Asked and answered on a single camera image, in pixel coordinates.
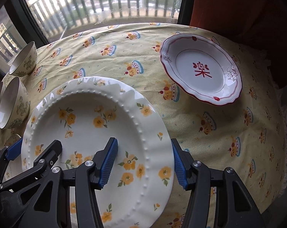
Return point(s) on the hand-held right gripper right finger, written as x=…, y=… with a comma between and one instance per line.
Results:
x=180, y=166

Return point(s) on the white yellow-flowered plate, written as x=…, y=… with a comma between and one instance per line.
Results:
x=86, y=123

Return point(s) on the white red-rimmed plate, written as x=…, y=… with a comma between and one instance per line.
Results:
x=186, y=80

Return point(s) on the red curtain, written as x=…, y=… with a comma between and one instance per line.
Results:
x=240, y=16

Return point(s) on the dark window frame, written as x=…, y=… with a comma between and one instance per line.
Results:
x=20, y=14

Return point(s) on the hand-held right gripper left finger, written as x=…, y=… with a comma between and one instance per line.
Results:
x=107, y=163

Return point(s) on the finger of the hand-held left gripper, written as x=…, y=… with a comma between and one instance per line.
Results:
x=51, y=150
x=14, y=150

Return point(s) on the yellow printed tablecloth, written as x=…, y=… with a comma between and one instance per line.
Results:
x=134, y=52

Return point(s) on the balcony railing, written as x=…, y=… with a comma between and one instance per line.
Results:
x=114, y=9

